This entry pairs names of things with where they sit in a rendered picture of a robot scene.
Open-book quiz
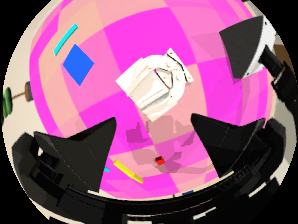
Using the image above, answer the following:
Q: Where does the cyan flat bar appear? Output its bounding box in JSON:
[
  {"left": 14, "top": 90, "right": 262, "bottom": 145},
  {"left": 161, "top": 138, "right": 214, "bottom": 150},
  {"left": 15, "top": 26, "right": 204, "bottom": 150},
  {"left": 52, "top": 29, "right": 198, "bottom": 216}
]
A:
[{"left": 53, "top": 23, "right": 78, "bottom": 56}]

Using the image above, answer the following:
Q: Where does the yellow long bar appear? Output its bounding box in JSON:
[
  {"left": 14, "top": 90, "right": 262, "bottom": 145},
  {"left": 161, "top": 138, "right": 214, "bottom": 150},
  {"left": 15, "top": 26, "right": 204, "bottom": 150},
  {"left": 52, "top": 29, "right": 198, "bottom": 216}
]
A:
[{"left": 113, "top": 160, "right": 142, "bottom": 183}]

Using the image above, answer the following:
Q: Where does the blue flat bar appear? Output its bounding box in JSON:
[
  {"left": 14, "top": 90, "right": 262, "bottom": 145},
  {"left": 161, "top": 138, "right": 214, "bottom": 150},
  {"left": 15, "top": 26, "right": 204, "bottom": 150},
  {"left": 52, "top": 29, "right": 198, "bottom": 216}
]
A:
[{"left": 63, "top": 43, "right": 94, "bottom": 87}]

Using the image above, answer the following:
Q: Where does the small red block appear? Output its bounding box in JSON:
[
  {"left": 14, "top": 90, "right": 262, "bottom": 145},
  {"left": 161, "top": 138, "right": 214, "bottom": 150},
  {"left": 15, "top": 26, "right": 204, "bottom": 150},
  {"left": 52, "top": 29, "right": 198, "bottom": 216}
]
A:
[{"left": 156, "top": 156, "right": 165, "bottom": 165}]

